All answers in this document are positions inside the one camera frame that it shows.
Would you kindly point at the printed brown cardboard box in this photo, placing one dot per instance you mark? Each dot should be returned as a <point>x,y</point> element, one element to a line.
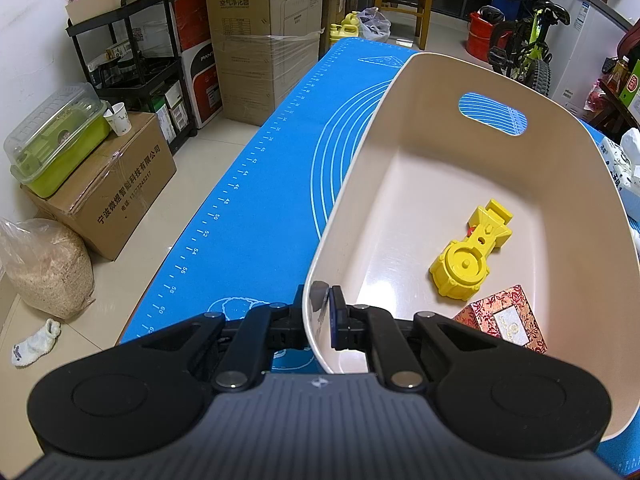
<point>115,195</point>

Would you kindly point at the beige plastic bin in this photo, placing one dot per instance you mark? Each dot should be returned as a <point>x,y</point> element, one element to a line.
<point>450,180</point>

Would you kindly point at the translucent plastic bag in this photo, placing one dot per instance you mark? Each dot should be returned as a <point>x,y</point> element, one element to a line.
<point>375,25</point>

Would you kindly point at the tall wrapped cardboard box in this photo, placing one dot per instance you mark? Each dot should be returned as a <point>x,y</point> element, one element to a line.
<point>260,60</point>

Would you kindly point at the red patterned gift box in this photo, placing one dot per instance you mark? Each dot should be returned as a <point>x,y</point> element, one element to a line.
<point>505,320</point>

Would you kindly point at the yellow plastic toy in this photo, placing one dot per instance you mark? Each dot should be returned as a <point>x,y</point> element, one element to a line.
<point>467,260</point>

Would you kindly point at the white appliance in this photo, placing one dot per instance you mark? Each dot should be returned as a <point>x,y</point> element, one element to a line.
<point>580,40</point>

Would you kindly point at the blue silicone mat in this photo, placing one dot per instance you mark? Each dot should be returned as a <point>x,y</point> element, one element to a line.
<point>280,210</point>

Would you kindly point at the white and red appliance box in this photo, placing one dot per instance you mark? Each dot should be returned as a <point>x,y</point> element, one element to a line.
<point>202,90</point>

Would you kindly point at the green container with clear lid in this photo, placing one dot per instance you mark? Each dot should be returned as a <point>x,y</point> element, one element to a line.
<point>60,150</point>

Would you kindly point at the white paper cup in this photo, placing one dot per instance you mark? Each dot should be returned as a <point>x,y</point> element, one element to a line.
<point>118,121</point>

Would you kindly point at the pile of snack packages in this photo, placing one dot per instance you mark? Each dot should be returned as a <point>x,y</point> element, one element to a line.
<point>620,85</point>

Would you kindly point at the small green white carton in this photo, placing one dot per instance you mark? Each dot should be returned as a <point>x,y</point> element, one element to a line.
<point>165,120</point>

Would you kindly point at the green and black bicycle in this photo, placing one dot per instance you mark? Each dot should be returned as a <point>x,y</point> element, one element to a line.
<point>532,55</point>

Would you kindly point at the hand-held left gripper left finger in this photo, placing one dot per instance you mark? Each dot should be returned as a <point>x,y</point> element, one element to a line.
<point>290,321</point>

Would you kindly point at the white tissue pack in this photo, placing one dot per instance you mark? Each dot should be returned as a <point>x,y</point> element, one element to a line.
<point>625,165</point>

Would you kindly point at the white sock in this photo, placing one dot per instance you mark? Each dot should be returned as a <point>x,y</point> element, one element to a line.
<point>35,346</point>

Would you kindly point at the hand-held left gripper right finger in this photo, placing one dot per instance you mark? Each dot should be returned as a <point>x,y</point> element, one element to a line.
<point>338,321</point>

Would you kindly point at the black utility cart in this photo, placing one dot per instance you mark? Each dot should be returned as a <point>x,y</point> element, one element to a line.
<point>145,67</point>

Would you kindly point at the red bucket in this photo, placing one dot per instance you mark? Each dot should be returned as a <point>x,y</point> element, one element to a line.
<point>480,35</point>

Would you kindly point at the red cardboard box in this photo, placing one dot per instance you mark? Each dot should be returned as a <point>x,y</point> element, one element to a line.
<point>192,20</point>

